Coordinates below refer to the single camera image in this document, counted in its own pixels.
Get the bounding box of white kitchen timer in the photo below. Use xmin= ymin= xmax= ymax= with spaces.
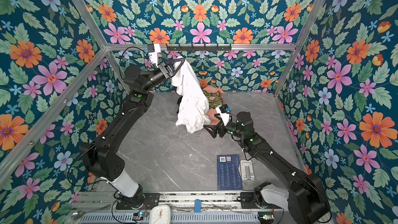
xmin=149 ymin=205 xmax=172 ymax=224

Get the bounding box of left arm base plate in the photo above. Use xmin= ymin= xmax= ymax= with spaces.
xmin=116 ymin=193 xmax=160 ymax=210

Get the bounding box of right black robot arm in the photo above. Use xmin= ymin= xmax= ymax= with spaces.
xmin=204 ymin=112 xmax=331 ymax=224

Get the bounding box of white cloth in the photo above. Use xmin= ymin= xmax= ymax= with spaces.
xmin=172 ymin=61 xmax=211 ymax=134

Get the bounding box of blue calibration board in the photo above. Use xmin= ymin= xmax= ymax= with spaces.
xmin=217 ymin=154 xmax=243 ymax=190

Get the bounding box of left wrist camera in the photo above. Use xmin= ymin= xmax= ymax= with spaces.
xmin=147 ymin=44 xmax=161 ymax=66

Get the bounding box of blue clip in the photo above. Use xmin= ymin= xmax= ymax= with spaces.
xmin=194 ymin=199 xmax=202 ymax=213

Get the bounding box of black hook rail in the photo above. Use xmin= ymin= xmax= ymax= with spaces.
xmin=165 ymin=44 xmax=232 ymax=52

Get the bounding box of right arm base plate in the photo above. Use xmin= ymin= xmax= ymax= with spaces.
xmin=237 ymin=191 xmax=267 ymax=209

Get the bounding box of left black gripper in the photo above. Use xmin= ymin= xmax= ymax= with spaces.
xmin=140 ymin=56 xmax=183 ymax=92

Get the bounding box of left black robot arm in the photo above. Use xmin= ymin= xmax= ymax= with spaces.
xmin=79 ymin=57 xmax=185 ymax=208

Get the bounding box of pink printed shirt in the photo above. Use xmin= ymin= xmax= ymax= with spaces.
xmin=203 ymin=86 xmax=224 ymax=125

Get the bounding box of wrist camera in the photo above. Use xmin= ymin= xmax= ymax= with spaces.
xmin=147 ymin=44 xmax=161 ymax=66
xmin=216 ymin=104 xmax=231 ymax=126

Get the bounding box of metal spoon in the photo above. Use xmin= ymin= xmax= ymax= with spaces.
xmin=71 ymin=205 xmax=109 ymax=221

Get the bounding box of white vented cable duct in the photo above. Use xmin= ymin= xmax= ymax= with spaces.
xmin=78 ymin=212 xmax=260 ymax=224

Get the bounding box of white plastic bracket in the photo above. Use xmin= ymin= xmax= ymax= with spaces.
xmin=239 ymin=160 xmax=255 ymax=181

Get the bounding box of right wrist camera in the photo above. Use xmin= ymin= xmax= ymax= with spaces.
xmin=216 ymin=104 xmax=231 ymax=126

